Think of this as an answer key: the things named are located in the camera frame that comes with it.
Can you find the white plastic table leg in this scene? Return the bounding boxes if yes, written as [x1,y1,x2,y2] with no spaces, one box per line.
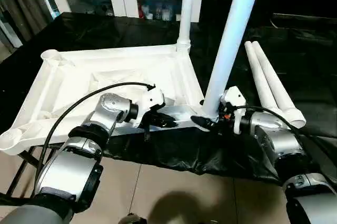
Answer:
[244,41,280,109]
[202,0,265,119]
[175,0,197,56]
[251,40,308,130]

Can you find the black plastic mat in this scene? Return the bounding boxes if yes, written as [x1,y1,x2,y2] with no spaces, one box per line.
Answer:
[0,12,337,185]

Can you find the grey robot torso piece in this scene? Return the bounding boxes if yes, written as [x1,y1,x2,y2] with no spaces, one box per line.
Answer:
[118,213,148,224]

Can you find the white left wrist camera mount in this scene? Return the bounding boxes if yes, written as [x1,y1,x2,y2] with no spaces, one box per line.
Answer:
[134,87,166,129]

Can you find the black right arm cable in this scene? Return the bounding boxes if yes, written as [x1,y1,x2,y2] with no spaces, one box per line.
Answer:
[229,105,337,140]

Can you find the black folding table frame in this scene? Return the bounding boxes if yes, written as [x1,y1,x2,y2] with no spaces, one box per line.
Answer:
[5,146,53,198]

